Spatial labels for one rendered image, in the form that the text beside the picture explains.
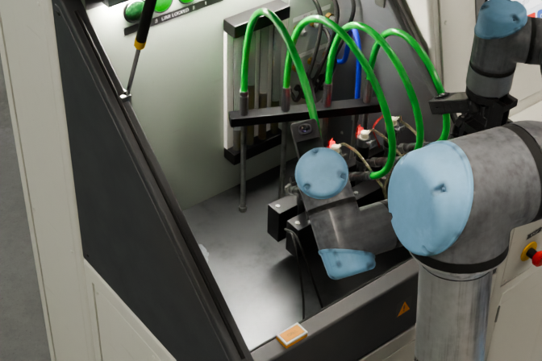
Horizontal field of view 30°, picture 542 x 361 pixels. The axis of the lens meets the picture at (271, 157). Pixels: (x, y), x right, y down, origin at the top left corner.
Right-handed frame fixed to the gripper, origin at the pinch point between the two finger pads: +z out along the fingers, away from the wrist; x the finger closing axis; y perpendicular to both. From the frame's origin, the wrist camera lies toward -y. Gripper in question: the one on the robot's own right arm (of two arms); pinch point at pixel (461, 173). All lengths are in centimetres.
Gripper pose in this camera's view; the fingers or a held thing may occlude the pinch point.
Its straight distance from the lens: 185.1
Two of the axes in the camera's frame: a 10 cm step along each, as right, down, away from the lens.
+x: 7.9, -3.7, 5.0
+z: -0.3, 7.8, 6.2
